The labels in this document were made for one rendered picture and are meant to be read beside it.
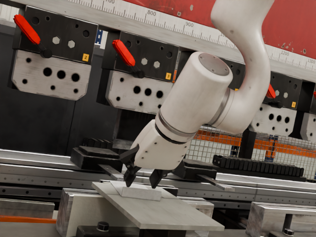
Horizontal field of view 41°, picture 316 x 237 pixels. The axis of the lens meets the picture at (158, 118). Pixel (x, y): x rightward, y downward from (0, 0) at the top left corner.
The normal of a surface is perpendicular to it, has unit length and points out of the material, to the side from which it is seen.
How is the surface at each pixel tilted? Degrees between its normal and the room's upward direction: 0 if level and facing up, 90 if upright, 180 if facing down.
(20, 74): 90
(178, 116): 117
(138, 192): 90
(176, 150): 127
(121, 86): 90
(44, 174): 90
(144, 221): 0
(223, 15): 104
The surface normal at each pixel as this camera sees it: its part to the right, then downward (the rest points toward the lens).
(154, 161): 0.17, 0.74
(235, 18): -0.26, 0.31
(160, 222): 0.19, -0.98
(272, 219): 0.45, 0.14
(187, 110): -0.25, 0.53
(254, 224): -0.87, -0.15
